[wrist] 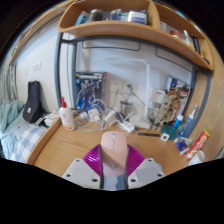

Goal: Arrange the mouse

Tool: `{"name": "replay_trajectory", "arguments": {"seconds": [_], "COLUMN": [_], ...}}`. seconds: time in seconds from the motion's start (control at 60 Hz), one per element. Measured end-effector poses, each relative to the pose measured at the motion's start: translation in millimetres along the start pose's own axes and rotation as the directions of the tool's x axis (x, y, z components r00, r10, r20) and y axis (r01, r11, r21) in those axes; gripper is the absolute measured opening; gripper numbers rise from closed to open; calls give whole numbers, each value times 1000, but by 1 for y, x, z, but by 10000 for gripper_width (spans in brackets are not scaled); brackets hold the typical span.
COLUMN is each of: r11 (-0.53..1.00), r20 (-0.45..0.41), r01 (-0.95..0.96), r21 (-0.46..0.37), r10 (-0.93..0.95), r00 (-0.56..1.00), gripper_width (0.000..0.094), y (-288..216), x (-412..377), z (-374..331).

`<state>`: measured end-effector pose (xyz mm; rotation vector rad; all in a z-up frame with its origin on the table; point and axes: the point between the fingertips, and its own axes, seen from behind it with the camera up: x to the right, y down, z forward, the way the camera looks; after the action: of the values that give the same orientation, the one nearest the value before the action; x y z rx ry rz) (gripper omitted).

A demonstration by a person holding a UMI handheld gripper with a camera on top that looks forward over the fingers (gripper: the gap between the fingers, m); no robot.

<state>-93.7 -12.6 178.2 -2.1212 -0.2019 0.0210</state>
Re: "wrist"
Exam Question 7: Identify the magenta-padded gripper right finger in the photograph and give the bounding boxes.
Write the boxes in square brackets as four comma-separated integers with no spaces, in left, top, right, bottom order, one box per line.
[125,143,166,190]

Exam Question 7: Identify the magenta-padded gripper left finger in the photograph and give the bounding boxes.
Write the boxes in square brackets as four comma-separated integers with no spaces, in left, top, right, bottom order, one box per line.
[62,143,103,190]

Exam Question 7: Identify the pink computer mouse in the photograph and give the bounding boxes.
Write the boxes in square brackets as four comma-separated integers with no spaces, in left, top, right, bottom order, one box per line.
[99,130,129,178]

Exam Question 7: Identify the black pen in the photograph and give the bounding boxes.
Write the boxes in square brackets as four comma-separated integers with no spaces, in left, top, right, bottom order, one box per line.
[137,132,161,138]

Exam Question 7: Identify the blue snack packet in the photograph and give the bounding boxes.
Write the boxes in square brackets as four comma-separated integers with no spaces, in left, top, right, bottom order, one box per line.
[174,135,193,155]

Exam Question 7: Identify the teal dish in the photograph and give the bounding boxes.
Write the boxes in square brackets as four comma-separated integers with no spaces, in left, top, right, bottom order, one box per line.
[162,124,179,141]

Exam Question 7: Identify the white power strip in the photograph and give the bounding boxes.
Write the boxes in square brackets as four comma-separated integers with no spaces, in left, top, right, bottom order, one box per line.
[118,120,136,134]

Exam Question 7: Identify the white red-capped pump bottle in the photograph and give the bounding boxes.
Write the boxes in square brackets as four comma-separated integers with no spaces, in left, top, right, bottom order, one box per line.
[59,96,77,131]

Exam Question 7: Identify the white charger block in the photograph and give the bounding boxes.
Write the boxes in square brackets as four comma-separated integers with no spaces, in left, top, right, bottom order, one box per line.
[88,108,101,123]

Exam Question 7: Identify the small blue-capped bottle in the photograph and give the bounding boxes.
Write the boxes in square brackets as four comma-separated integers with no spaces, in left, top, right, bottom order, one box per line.
[172,114,185,131]

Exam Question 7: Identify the red chip can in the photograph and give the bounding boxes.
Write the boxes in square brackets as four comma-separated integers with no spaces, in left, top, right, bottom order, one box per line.
[185,127,212,161]

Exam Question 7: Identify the white power adapter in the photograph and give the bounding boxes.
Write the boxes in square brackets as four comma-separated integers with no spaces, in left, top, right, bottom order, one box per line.
[103,109,118,124]

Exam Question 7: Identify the tan robot model figure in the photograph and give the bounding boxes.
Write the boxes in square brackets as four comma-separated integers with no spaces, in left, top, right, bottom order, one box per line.
[154,93,181,129]

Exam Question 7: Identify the blue spray bottle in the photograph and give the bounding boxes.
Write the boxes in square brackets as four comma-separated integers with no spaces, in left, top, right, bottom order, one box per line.
[181,104,199,138]

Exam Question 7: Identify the blue white plaid quilt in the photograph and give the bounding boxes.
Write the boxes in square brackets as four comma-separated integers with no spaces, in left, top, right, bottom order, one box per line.
[0,121,48,164]

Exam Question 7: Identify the grey metal cup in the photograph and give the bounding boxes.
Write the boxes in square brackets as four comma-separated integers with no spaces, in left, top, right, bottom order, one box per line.
[120,99,134,118]

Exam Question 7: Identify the white desk lamp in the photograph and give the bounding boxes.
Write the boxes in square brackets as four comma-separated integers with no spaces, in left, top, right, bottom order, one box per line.
[90,57,154,131]

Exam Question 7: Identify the black bag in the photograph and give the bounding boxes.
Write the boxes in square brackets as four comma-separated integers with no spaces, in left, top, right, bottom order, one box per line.
[22,80,44,124]

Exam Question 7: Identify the robot model kit box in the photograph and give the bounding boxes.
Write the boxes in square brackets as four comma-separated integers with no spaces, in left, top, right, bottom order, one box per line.
[74,71,108,113]

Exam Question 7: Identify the colourful printed box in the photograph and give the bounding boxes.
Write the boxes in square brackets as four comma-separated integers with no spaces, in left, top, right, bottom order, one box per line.
[165,75,192,111]

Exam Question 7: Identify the teal blanket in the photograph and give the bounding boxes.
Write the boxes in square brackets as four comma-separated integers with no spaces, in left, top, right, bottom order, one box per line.
[0,99,26,133]

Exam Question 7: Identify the wooden shelf unit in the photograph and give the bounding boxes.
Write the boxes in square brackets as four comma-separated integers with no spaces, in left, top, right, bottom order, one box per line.
[57,0,215,72]

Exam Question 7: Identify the white wall socket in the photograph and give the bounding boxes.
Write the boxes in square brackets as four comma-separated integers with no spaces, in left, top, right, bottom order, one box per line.
[109,79,124,95]

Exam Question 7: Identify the white wall switch plate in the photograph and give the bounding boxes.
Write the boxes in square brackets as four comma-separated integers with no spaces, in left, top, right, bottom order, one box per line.
[32,61,42,73]

